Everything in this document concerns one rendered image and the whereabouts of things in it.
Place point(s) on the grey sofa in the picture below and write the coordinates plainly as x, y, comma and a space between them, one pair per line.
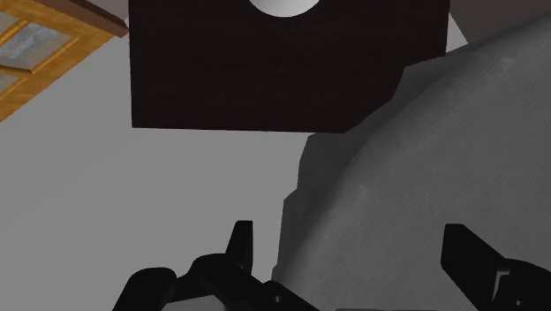
430, 194

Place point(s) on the dark robot stand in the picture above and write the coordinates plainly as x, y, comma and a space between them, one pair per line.
267, 69

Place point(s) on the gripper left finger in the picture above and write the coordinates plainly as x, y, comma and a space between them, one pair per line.
224, 275

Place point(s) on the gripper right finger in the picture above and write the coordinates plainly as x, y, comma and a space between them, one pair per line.
495, 271

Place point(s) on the wooden framed window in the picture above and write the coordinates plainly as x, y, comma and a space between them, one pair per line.
38, 47

